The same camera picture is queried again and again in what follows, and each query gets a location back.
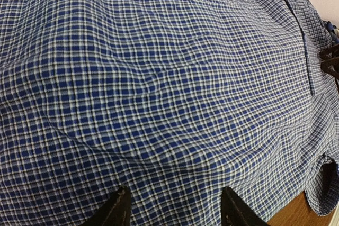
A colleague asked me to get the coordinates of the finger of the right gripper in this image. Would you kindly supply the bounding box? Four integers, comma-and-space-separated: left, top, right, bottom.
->
320, 58, 339, 79
319, 44, 339, 59

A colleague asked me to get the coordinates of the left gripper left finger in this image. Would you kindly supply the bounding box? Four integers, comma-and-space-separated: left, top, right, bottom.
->
84, 186, 132, 226

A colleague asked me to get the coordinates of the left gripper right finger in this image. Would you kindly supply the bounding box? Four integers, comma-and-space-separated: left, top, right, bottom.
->
221, 186, 268, 226

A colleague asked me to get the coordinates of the blue small-check shirt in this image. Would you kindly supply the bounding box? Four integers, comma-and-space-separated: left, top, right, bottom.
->
1, 0, 338, 225

